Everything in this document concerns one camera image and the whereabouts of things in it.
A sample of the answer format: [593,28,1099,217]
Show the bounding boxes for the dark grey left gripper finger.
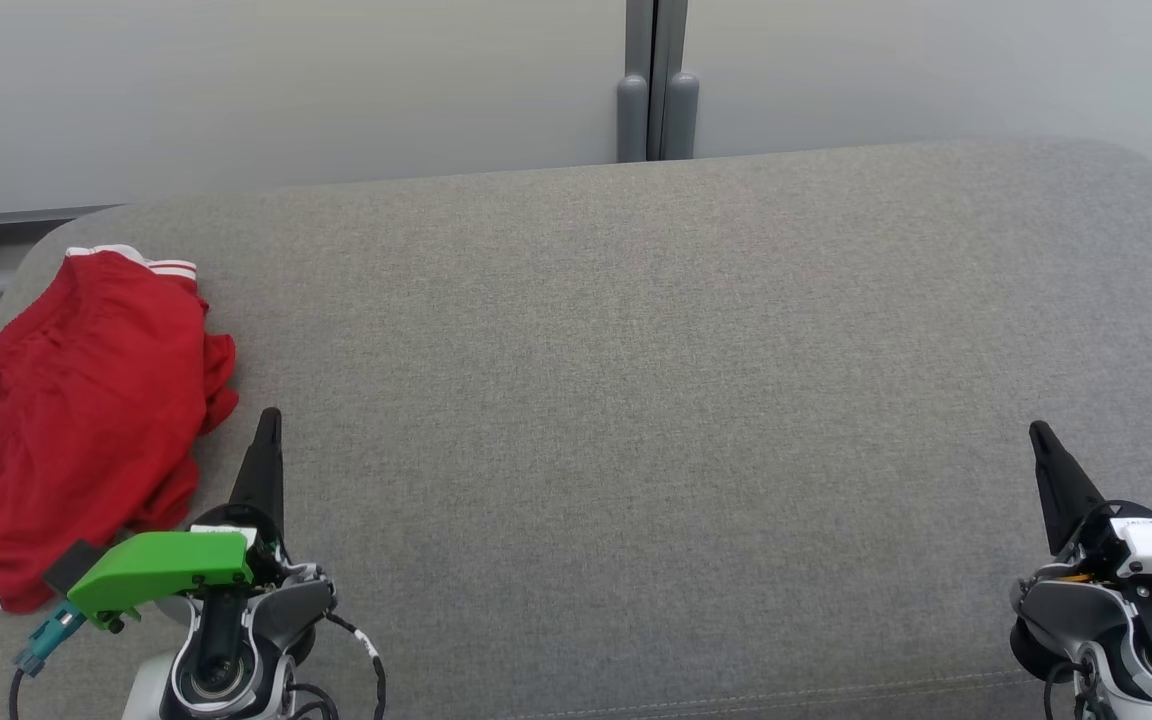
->
[226,407,285,541]

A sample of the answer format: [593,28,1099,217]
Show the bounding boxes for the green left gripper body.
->
[66,503,287,633]

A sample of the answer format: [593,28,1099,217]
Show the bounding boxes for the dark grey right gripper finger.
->
[1028,420,1107,557]

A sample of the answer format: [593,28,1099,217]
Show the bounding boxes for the red shorts with white trim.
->
[0,245,239,613]

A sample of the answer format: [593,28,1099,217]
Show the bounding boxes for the grey fabric sofa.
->
[0,138,1152,720]

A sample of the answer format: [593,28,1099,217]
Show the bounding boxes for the teal left camera connector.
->
[16,600,89,677]

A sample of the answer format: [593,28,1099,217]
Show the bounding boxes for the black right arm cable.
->
[1041,655,1097,720]

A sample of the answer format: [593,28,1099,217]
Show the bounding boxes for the black cable with white label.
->
[321,610,389,720]

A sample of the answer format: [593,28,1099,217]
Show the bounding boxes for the grey partition post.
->
[616,0,702,163]

